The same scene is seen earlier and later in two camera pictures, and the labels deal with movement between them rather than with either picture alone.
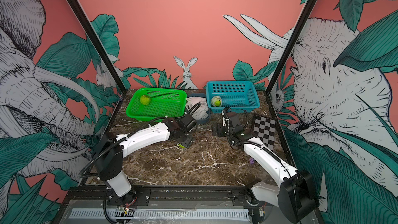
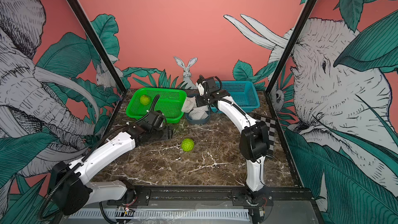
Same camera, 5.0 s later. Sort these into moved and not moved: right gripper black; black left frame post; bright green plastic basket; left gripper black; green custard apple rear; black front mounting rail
Moved: left gripper black; right gripper black
Not moved: black front mounting rail; green custard apple rear; black left frame post; bright green plastic basket
